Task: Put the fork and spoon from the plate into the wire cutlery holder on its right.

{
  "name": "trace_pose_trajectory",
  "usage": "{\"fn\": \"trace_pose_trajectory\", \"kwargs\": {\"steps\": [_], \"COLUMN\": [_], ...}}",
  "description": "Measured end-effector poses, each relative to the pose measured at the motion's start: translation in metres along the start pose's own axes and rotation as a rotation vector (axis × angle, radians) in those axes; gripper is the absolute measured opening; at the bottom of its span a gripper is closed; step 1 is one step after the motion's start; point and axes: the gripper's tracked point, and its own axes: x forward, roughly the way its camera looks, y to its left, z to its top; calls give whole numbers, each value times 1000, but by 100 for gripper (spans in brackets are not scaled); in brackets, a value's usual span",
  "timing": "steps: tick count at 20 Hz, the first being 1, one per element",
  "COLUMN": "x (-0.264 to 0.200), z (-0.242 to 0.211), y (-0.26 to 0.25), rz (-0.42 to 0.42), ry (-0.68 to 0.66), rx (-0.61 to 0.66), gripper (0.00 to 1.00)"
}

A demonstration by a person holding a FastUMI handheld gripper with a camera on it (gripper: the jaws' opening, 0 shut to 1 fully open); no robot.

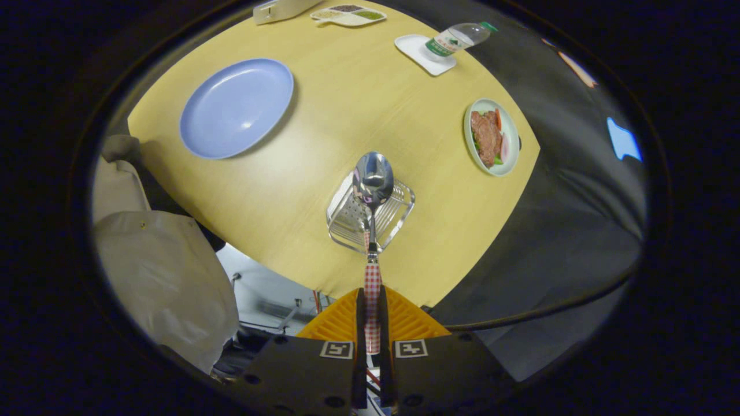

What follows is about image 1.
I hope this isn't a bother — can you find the white divided condiment dish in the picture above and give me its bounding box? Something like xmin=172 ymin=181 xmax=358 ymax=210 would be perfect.
xmin=310 ymin=4 xmax=387 ymax=28

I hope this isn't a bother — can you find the pale green plate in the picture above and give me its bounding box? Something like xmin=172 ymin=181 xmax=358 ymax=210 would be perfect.
xmin=463 ymin=98 xmax=520 ymax=177

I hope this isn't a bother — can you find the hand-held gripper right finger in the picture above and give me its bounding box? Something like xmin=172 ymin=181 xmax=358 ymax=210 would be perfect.
xmin=379 ymin=285 xmax=515 ymax=414

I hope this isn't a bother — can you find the clear water bottle green cap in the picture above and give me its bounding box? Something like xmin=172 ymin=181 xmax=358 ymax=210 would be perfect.
xmin=425 ymin=21 xmax=499 ymax=58

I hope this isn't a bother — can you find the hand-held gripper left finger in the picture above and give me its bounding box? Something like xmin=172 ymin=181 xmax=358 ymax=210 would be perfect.
xmin=220 ymin=287 xmax=368 ymax=414

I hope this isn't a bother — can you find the white bread holder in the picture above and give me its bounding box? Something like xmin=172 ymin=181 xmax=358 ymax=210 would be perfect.
xmin=253 ymin=0 xmax=324 ymax=25

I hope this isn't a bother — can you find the person's beige jacket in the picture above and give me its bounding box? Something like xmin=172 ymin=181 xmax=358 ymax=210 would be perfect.
xmin=92 ymin=135 xmax=241 ymax=373

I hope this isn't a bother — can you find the meat and vegetable food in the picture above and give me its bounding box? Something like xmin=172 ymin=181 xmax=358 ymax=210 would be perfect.
xmin=470 ymin=109 xmax=509 ymax=168

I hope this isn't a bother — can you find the black backdrop cloth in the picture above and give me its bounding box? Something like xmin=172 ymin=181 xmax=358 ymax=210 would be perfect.
xmin=382 ymin=0 xmax=648 ymax=383

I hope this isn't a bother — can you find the spoon with red checked handle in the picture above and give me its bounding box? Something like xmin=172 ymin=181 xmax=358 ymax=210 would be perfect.
xmin=353 ymin=151 xmax=395 ymax=354

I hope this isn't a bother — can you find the white square coaster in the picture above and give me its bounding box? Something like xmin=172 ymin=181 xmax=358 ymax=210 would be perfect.
xmin=394 ymin=34 xmax=457 ymax=77

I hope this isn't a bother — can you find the blue round plate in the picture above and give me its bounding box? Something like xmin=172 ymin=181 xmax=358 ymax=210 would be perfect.
xmin=179 ymin=58 xmax=295 ymax=160

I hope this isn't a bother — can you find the perforated metal cutlery basket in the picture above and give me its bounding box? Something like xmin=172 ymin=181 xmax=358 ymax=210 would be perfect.
xmin=327 ymin=170 xmax=416 ymax=256

